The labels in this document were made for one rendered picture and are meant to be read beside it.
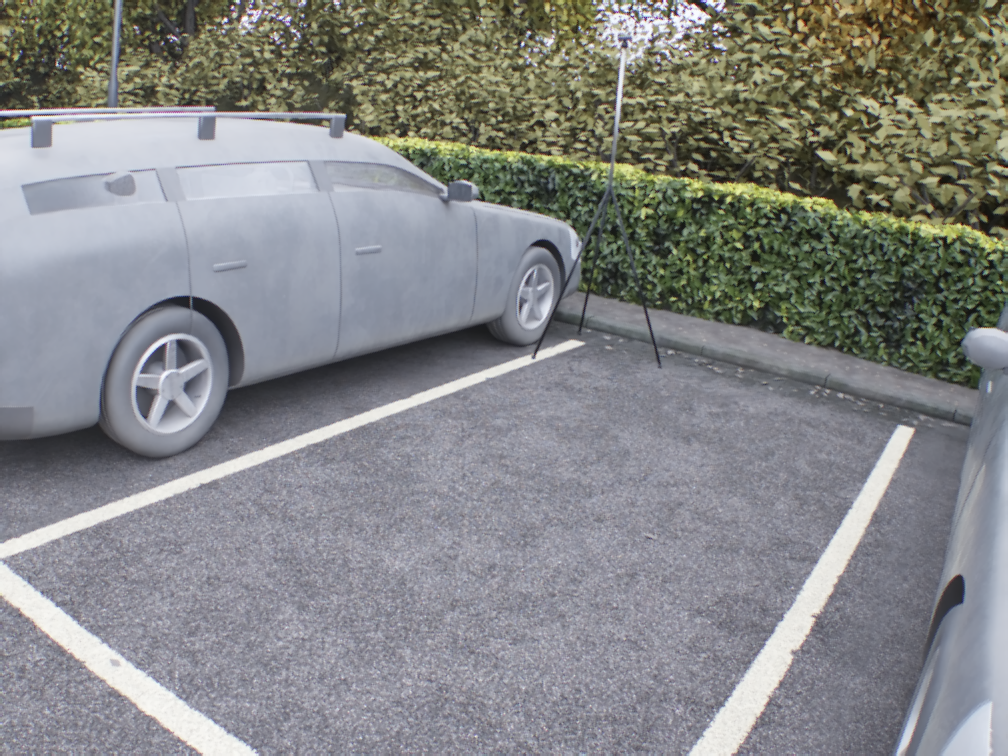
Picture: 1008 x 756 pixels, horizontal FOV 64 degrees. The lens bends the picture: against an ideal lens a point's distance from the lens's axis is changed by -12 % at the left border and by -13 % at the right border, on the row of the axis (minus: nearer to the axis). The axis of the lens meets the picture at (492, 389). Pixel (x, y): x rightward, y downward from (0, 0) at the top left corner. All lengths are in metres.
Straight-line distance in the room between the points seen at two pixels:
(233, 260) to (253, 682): 2.01
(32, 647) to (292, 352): 2.11
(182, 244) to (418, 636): 1.90
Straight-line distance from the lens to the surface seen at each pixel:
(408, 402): 4.76
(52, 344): 3.53
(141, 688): 2.59
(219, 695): 2.55
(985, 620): 1.79
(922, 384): 6.46
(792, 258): 6.75
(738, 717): 2.66
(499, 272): 5.49
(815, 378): 6.17
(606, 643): 2.87
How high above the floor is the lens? 1.56
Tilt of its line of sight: 18 degrees down
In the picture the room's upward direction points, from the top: 5 degrees clockwise
